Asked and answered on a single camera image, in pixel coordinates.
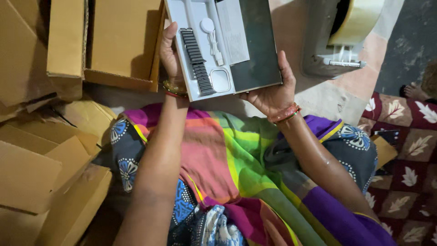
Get person's right hand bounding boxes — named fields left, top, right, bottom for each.
left=239, top=51, right=297, bottom=119

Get person's left hand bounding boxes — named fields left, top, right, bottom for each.
left=159, top=21, right=189, bottom=93

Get smartwatch gift box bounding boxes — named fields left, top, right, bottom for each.
left=164, top=0, right=283, bottom=102

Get pink and green bangles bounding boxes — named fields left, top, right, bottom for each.
left=267, top=102, right=302, bottom=124

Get gold and red bangles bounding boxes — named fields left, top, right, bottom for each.
left=162, top=79, right=189, bottom=99

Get silver smartwatch case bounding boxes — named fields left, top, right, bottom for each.
left=210, top=69, right=232, bottom=93

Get open brown cardboard box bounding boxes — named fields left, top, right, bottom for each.
left=46, top=0, right=167, bottom=93

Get grey tape dispenser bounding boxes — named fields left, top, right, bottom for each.
left=300, top=0, right=368, bottom=80

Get white paper leaflet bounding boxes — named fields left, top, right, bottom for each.
left=215, top=0, right=251, bottom=66

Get multicoloured sari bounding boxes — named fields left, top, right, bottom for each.
left=109, top=102, right=399, bottom=246

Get clear packing tape roll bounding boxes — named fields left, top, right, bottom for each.
left=327, top=0, right=385, bottom=47

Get small brown cardboard packet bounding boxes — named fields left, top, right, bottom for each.
left=371, top=135, right=399, bottom=169

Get maroon floral floor mat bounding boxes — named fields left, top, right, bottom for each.
left=356, top=91, right=437, bottom=246

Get pile of flat cardboard boxes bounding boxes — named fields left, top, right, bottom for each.
left=0, top=0, right=119, bottom=246

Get black link watch strap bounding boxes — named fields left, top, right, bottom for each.
left=179, top=28, right=218, bottom=97

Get white charger cable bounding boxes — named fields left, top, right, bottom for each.
left=200, top=17, right=225, bottom=66

